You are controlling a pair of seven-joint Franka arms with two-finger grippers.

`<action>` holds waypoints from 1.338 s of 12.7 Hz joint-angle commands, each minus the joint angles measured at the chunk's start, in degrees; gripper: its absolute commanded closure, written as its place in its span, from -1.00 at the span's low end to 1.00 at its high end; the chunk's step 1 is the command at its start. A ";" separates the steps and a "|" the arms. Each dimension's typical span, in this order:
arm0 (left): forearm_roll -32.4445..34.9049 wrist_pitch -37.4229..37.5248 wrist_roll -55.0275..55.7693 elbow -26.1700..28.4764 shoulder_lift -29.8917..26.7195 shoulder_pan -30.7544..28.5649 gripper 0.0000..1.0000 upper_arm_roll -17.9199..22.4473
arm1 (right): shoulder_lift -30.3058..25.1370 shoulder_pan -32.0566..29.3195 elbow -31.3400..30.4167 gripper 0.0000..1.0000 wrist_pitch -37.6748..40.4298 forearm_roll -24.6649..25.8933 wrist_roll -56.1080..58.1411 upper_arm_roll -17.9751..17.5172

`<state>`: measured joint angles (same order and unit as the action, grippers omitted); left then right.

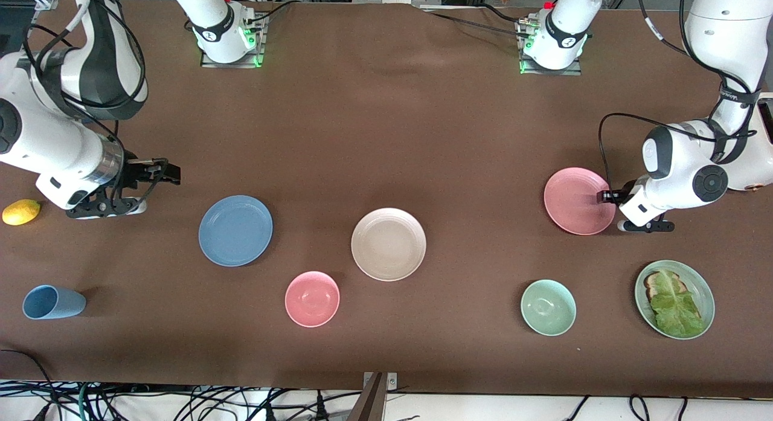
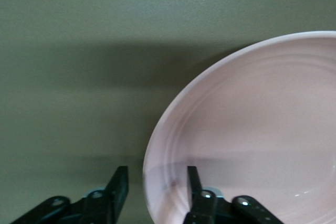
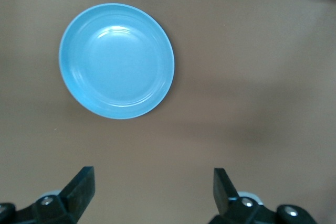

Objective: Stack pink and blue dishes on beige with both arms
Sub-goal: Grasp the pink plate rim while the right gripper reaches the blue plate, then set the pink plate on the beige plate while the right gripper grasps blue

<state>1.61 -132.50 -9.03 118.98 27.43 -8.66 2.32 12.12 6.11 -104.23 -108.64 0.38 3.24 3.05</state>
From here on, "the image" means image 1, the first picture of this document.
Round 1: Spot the brown table cover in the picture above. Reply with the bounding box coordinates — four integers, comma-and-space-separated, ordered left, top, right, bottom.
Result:
0, 0, 773, 399

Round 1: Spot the beige plate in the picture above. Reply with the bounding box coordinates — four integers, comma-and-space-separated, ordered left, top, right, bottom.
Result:
351, 208, 427, 282

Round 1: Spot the blue cup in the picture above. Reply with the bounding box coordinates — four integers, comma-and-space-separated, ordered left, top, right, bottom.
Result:
22, 285, 87, 320

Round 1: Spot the green lettuce leaf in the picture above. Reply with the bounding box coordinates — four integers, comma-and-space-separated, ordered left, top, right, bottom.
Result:
649, 270, 706, 338

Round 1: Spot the yellow lemon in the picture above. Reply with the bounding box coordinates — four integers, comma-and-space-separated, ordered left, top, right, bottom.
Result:
2, 199, 41, 226

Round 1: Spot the black floor cable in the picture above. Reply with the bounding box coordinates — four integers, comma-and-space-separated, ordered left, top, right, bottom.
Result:
0, 349, 61, 421

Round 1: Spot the small metal bracket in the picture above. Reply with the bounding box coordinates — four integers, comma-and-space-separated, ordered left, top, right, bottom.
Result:
362, 371, 398, 390

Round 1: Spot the white toaster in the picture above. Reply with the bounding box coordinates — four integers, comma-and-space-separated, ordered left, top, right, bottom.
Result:
728, 94, 773, 192

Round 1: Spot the green plate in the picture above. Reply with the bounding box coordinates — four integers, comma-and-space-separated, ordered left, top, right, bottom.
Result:
634, 260, 716, 340

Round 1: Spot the pink bowl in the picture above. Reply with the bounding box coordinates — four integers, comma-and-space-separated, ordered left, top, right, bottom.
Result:
284, 271, 341, 328

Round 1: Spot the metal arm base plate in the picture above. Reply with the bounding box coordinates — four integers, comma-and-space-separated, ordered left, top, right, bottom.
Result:
518, 19, 582, 76
200, 13, 265, 69

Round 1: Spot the blue plate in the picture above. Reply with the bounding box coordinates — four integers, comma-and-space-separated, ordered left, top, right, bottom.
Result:
198, 195, 274, 268

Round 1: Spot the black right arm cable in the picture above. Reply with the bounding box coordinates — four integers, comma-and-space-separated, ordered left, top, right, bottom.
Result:
24, 0, 168, 211

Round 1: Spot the toasted bread slice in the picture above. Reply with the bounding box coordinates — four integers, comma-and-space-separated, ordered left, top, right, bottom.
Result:
644, 271, 702, 324

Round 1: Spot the pink plate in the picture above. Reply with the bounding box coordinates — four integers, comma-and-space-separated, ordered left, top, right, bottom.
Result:
544, 167, 617, 236

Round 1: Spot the dark camera pole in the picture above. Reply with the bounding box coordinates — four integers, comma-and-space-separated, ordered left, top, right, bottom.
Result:
347, 373, 387, 421

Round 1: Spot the green bowl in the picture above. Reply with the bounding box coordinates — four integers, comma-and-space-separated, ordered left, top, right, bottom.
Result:
521, 280, 577, 336

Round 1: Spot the black base cable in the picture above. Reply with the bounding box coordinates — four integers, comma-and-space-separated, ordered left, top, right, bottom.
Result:
423, 3, 533, 36
251, 0, 304, 24

